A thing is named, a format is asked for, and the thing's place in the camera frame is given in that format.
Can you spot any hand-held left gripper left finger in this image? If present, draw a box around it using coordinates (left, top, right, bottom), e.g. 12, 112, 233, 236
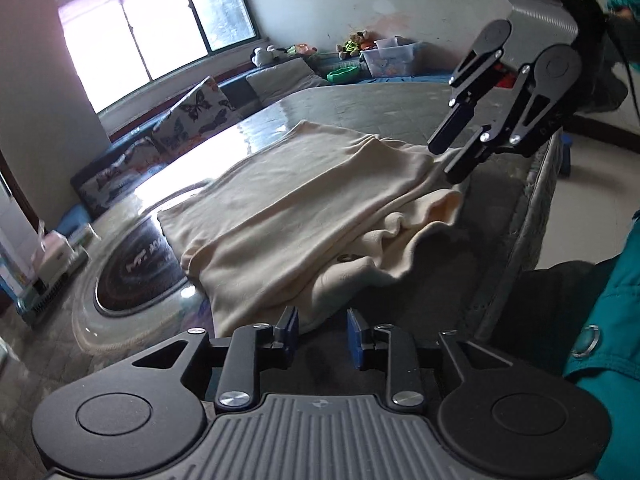
131, 306, 301, 411

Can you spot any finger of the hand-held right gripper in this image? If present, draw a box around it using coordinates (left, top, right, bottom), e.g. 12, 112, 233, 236
428, 50, 505, 156
444, 62, 576, 186

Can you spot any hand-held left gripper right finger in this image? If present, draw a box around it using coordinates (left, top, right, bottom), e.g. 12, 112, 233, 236
346, 308, 507, 407

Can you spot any cream cloth garment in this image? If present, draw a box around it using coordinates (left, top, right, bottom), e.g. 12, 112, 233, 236
157, 119, 464, 339

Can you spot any person's right forearm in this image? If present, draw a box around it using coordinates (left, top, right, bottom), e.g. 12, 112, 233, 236
604, 0, 640, 74

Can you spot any grey mattress bed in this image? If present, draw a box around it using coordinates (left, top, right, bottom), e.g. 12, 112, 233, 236
70, 81, 560, 361

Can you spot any clear plastic storage box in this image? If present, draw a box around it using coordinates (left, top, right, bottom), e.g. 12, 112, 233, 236
359, 37, 427, 80

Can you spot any blue stool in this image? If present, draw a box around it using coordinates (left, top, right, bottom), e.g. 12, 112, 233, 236
559, 132, 574, 179

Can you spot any green plastic basket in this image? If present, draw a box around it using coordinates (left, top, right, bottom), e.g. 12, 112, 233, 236
327, 64, 360, 84

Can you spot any brown plush toy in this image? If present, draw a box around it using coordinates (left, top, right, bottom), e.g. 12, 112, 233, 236
335, 31, 374, 60

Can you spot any person's dark trouser leg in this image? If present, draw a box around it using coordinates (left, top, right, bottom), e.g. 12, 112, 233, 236
492, 259, 621, 378

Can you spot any grey cushion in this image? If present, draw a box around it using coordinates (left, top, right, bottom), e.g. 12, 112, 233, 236
245, 57, 332, 107

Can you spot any white panda plush toy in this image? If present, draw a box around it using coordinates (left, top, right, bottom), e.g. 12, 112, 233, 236
251, 45, 289, 67

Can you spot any butterfly print cushion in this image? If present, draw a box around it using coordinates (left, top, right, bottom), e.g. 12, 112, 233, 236
70, 135, 168, 219
151, 75, 242, 155

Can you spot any person's teal jacket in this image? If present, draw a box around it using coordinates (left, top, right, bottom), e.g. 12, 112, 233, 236
562, 209, 640, 480

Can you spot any white box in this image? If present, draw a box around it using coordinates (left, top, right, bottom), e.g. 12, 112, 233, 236
29, 229, 91, 288

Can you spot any large window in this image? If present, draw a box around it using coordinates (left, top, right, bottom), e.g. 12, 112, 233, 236
49, 0, 263, 115

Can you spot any black cable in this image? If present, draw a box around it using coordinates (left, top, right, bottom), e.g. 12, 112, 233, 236
619, 47, 640, 123

